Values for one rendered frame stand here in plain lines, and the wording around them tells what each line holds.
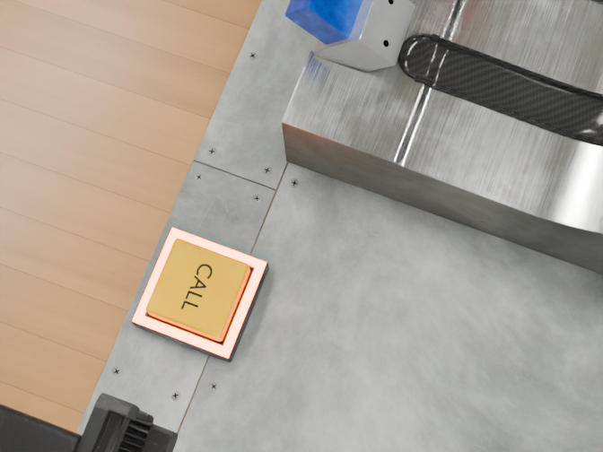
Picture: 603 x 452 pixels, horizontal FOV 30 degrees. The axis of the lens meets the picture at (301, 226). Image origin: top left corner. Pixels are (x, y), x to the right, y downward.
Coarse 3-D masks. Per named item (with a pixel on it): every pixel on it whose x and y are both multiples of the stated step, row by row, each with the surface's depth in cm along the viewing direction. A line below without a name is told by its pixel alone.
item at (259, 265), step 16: (192, 240) 86; (208, 240) 86; (160, 256) 86; (240, 256) 85; (160, 272) 85; (256, 272) 85; (256, 288) 85; (144, 304) 85; (240, 304) 84; (144, 320) 84; (240, 320) 84; (176, 336) 84; (192, 336) 84; (224, 352) 84
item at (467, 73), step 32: (416, 64) 82; (448, 64) 82; (480, 64) 82; (512, 64) 82; (480, 96) 82; (512, 96) 82; (544, 96) 82; (576, 96) 82; (544, 128) 81; (576, 128) 81
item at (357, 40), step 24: (312, 0) 77; (336, 0) 78; (360, 0) 79; (384, 0) 79; (408, 0) 80; (312, 24) 78; (336, 24) 78; (360, 24) 78; (384, 24) 79; (408, 24) 80; (336, 48) 80; (360, 48) 78; (384, 48) 79
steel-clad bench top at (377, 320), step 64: (256, 64) 92; (256, 128) 90; (192, 192) 89; (256, 192) 89; (320, 192) 89; (256, 256) 87; (320, 256) 87; (384, 256) 87; (448, 256) 87; (512, 256) 87; (128, 320) 86; (256, 320) 86; (320, 320) 86; (384, 320) 86; (448, 320) 86; (512, 320) 86; (576, 320) 86; (128, 384) 85; (192, 384) 85; (256, 384) 85; (320, 384) 85; (384, 384) 85; (448, 384) 85; (512, 384) 84; (576, 384) 84; (192, 448) 84; (256, 448) 84; (320, 448) 84; (384, 448) 83; (448, 448) 83; (512, 448) 83; (576, 448) 83
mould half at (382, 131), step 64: (448, 0) 83; (512, 0) 83; (576, 0) 83; (320, 64) 82; (576, 64) 82; (320, 128) 80; (384, 128) 80; (448, 128) 81; (512, 128) 81; (384, 192) 87; (448, 192) 81; (512, 192) 80; (576, 192) 79; (576, 256) 84
